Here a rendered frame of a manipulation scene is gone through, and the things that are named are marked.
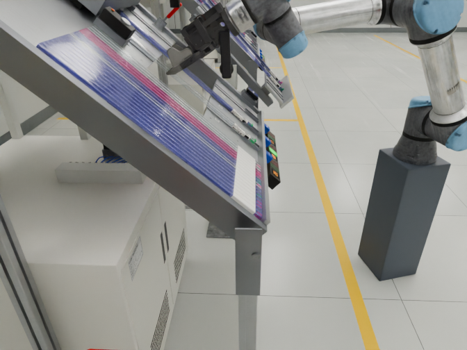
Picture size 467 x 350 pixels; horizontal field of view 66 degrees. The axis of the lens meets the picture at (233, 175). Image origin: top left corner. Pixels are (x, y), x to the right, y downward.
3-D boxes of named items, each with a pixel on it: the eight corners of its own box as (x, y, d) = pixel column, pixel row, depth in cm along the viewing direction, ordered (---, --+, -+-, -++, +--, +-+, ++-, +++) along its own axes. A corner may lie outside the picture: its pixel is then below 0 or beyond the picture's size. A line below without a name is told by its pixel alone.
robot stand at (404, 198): (390, 247, 173) (418, 144, 146) (415, 274, 157) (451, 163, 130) (357, 254, 169) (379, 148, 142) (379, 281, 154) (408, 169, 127)
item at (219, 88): (252, 118, 130) (258, 112, 129) (250, 232, 73) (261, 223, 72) (212, 83, 125) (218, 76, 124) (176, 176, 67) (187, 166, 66)
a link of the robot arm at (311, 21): (403, -22, 108) (249, 5, 101) (429, -22, 99) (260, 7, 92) (399, 19, 114) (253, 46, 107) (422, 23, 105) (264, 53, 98)
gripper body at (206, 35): (183, 28, 92) (222, 0, 88) (202, 57, 95) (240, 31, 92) (177, 32, 85) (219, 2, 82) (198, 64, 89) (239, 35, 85)
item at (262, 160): (250, 126, 132) (263, 112, 129) (246, 242, 74) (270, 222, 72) (247, 123, 131) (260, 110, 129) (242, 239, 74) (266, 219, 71)
